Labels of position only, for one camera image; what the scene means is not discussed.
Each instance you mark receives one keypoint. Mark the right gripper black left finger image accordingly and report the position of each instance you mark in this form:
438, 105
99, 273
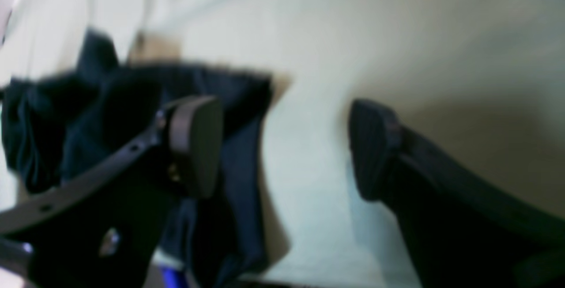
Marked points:
101, 229

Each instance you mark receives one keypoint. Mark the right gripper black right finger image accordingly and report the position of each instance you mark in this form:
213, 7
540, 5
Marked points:
460, 231

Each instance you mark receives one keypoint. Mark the light green table cloth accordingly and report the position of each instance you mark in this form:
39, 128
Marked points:
484, 79

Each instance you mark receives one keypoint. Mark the dark navy T-shirt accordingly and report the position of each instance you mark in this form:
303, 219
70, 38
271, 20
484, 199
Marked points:
55, 129

